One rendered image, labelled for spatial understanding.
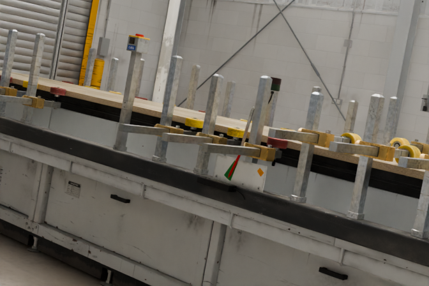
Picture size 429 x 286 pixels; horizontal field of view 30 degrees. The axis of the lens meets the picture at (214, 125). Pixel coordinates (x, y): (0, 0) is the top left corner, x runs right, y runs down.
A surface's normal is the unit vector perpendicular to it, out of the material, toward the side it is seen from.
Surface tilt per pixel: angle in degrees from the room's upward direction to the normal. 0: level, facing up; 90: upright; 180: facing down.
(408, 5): 90
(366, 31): 90
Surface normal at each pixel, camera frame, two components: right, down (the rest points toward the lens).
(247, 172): -0.66, -0.08
